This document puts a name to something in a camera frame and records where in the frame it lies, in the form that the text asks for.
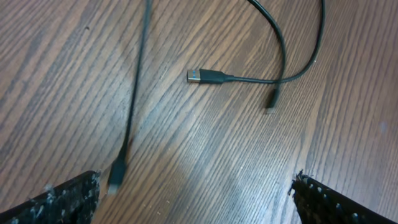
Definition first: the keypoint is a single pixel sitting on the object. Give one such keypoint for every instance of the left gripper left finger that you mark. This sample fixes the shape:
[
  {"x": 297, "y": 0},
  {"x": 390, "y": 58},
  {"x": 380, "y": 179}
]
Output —
[{"x": 74, "y": 201}]

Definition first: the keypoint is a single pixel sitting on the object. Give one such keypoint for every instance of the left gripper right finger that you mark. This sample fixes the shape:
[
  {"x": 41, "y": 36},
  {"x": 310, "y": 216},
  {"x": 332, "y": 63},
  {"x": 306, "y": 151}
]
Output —
[{"x": 318, "y": 204}]

